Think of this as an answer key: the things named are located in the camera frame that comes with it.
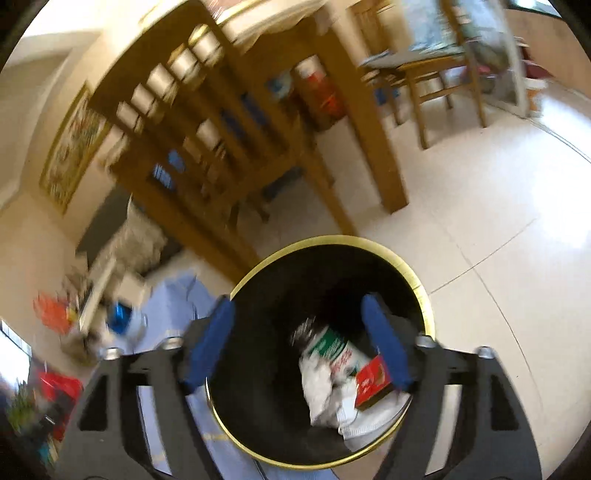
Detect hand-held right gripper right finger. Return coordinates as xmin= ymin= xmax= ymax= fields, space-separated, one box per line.
xmin=361 ymin=293 xmax=543 ymax=480

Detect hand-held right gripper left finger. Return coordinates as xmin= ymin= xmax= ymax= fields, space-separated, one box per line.
xmin=54 ymin=295 xmax=237 ymax=480

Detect red cigarette box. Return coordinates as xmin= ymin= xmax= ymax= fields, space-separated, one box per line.
xmin=355 ymin=354 xmax=394 ymax=411

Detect clear plastic bottle green label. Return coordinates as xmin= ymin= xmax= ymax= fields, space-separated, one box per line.
xmin=291 ymin=318 xmax=370 ymax=384

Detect black trash bin gold rim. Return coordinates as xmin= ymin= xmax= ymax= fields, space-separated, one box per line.
xmin=205 ymin=235 xmax=435 ymax=464

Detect white tissue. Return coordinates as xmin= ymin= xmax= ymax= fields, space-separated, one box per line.
xmin=299 ymin=355 xmax=358 ymax=428

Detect white face mask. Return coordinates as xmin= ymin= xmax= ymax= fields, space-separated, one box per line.
xmin=337 ymin=390 xmax=411 ymax=452

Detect blue striped tablecloth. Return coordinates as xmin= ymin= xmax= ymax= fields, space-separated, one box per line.
xmin=134 ymin=272 xmax=340 ymax=480

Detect blue lid glass jar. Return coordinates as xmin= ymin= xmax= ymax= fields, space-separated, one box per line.
xmin=107 ymin=301 xmax=147 ymax=341

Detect white coffee table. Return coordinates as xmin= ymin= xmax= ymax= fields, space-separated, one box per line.
xmin=65 ymin=256 xmax=153 ymax=365

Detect beige lace sofa cover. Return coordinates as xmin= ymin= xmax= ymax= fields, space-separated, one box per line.
xmin=99 ymin=203 xmax=169 ymax=273

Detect red gift boxes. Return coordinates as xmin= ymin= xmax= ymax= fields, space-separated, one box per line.
xmin=37 ymin=369 xmax=85 ymax=441

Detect orange plastic bag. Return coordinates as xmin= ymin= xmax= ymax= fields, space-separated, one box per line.
xmin=33 ymin=294 xmax=78 ymax=334

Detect dark grey sofa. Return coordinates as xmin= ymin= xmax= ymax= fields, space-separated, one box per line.
xmin=75 ymin=185 xmax=183 ymax=278

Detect wooden slat back chair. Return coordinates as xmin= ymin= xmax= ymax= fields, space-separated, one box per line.
xmin=88 ymin=0 xmax=358 ymax=282

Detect long leaf potted plant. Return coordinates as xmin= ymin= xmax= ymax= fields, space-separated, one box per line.
xmin=9 ymin=383 xmax=38 ymax=430

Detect wooden dining table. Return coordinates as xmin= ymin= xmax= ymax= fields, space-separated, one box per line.
xmin=203 ymin=0 xmax=409 ymax=214

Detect framed flower painting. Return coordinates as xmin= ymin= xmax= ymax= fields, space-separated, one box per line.
xmin=39 ymin=82 xmax=113 ymax=216

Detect red white container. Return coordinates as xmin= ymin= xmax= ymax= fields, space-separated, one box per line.
xmin=293 ymin=55 xmax=346 ymax=132

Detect glass door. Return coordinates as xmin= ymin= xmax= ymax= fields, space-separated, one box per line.
xmin=402 ymin=0 xmax=532 ymax=118

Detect beige lace table cover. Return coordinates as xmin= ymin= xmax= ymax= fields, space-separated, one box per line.
xmin=217 ymin=0 xmax=324 ymax=51

